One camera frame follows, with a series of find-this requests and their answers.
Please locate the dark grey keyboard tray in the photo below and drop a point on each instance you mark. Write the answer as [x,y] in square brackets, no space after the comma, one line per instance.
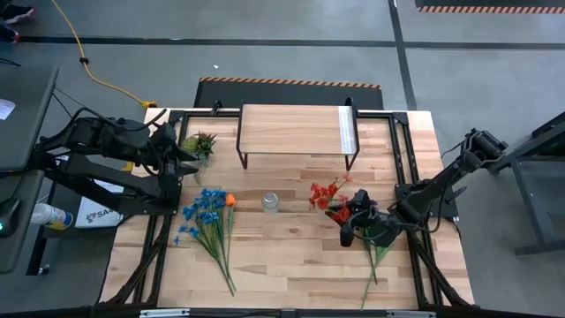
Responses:
[17,256]

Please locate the white printed cardboard box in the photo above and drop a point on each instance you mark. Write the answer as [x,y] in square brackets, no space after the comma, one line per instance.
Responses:
[95,216]

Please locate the large dark grey desk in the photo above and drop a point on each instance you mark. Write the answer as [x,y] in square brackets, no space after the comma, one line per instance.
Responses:
[26,132]

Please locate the wooden shelf with black legs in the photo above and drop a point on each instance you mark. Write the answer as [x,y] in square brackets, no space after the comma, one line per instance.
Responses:
[287,128]

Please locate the orange artificial tulip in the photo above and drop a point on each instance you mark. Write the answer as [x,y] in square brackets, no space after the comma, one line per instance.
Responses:
[230,200]

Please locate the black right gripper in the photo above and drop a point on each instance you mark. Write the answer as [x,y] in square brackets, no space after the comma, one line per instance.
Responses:
[379,227]

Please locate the green succulent plant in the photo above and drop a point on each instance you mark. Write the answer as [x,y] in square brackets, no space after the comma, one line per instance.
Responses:
[203,143]

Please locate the white blue yellow bottle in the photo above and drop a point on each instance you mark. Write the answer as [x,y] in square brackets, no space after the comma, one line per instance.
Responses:
[48,215]

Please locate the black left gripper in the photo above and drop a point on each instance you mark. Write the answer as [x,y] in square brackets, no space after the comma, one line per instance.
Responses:
[165,150]

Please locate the black hazard-striped floor mat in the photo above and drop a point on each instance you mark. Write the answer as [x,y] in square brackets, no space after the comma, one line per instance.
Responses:
[485,9]
[287,95]

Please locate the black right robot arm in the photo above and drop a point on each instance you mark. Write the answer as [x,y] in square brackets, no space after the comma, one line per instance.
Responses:
[441,185]

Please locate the black metal rig frame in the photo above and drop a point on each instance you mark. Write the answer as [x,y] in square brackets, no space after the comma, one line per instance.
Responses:
[375,115]

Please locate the red artificial flower bunch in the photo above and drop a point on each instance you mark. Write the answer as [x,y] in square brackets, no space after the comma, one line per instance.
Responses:
[324,196]

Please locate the grey metal stand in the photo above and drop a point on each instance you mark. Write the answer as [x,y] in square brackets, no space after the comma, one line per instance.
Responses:
[527,203]

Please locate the person's black shoe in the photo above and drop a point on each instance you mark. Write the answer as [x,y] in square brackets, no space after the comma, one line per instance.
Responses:
[9,34]
[20,13]

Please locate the silver metal bracket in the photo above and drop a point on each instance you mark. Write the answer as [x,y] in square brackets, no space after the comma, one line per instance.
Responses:
[410,314]
[163,313]

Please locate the ribbed clear glass vase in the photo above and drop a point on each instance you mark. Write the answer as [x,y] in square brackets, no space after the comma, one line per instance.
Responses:
[270,203]

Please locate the white paper sheet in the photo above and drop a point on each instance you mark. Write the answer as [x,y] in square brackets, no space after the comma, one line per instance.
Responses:
[5,108]

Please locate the black computer mouse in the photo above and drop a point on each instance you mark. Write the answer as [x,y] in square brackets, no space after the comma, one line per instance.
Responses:
[9,212]

